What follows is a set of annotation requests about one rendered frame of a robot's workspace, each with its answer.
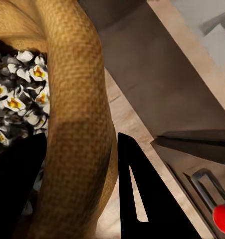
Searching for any popcorn bag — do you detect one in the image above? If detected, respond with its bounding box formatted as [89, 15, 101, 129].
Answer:
[0, 0, 119, 239]

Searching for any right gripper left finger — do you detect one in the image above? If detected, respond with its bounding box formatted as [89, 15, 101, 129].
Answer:
[0, 132, 47, 239]

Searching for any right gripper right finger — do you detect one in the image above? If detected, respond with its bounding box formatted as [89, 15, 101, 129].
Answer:
[117, 133, 202, 239]

